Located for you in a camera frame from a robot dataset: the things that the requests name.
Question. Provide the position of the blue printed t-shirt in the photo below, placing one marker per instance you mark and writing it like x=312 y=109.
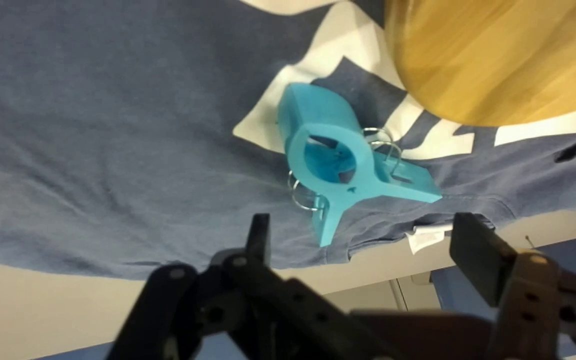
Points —
x=139 y=133

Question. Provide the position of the blue plastic clamp peg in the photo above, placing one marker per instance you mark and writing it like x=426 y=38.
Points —
x=329 y=154

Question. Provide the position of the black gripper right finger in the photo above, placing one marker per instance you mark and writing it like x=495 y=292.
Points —
x=480 y=255

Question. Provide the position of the wooden peg rack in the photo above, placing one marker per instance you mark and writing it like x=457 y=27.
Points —
x=486 y=63

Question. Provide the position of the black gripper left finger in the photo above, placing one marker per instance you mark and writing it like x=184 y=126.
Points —
x=259 y=236

